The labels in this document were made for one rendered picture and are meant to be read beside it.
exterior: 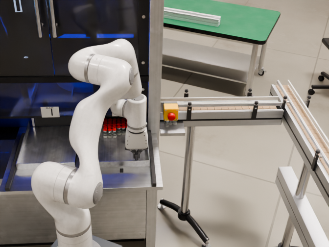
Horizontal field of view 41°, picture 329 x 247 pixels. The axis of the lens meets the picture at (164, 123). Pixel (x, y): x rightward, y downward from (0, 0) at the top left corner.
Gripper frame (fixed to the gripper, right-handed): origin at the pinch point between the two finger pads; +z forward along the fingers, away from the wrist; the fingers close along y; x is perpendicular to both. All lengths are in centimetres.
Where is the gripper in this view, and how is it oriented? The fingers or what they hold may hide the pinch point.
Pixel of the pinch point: (136, 156)
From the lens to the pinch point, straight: 203.7
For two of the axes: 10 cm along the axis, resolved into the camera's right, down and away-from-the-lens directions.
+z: -0.4, 8.3, 5.6
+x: 0.9, 5.6, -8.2
